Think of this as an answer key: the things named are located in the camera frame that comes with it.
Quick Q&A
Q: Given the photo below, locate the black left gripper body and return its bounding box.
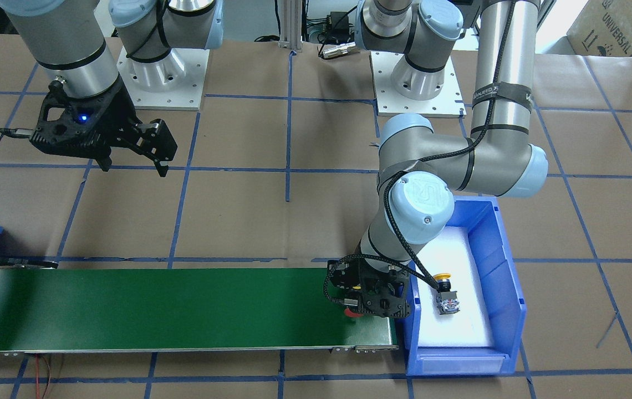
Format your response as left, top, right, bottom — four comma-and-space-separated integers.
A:
326, 256, 411, 319

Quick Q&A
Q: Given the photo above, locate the cardboard box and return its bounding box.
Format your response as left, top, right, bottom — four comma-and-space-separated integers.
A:
567, 1, 632, 57

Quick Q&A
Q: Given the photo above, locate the white foam pad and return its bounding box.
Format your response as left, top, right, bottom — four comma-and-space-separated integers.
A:
417, 226, 494, 348

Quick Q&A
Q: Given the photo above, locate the green conveyor belt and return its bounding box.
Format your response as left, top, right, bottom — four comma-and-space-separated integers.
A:
0, 267, 398, 354

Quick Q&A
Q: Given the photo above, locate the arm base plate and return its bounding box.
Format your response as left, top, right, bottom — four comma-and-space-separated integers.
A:
118, 48, 210, 111
371, 52, 466, 118

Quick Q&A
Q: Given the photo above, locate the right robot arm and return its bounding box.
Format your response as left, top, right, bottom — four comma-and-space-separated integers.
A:
0, 1, 224, 177

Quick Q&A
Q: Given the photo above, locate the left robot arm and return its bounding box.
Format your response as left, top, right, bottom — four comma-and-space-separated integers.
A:
323, 1, 548, 319

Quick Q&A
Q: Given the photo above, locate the yellow mushroom push button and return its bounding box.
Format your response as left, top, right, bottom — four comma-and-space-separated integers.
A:
433, 273, 460, 315

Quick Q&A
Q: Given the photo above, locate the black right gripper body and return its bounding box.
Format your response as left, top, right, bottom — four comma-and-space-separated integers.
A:
29, 76, 141, 161

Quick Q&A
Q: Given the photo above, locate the red mushroom push button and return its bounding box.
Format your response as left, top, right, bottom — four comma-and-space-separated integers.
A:
344, 308, 364, 320

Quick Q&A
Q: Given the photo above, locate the red black conveyor wire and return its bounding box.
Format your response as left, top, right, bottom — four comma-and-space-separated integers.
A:
33, 355, 67, 399

